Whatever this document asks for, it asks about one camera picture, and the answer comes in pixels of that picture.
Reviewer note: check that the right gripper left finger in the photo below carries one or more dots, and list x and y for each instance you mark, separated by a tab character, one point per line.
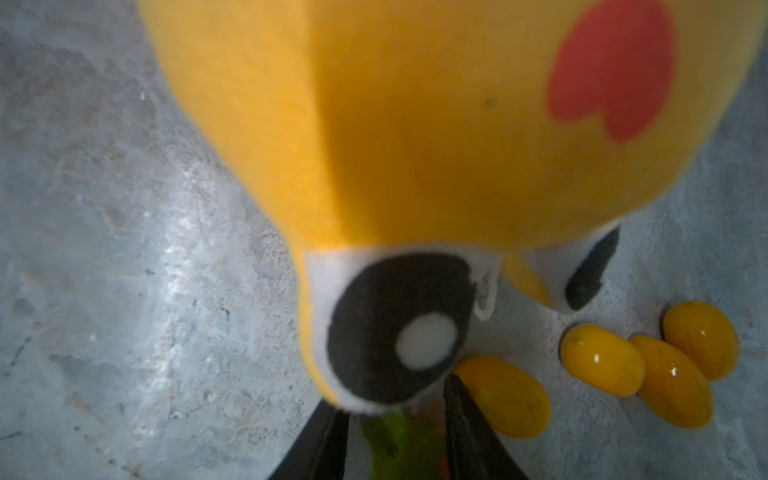
319	452

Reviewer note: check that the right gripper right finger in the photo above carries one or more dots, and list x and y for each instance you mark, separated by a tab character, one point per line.
474	452

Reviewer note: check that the pale fake strawberry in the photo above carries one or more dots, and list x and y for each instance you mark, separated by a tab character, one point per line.
404	447

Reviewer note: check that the yellow fake kumquat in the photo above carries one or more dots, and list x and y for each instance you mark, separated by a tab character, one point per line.
705	334
603	360
514	403
674	388

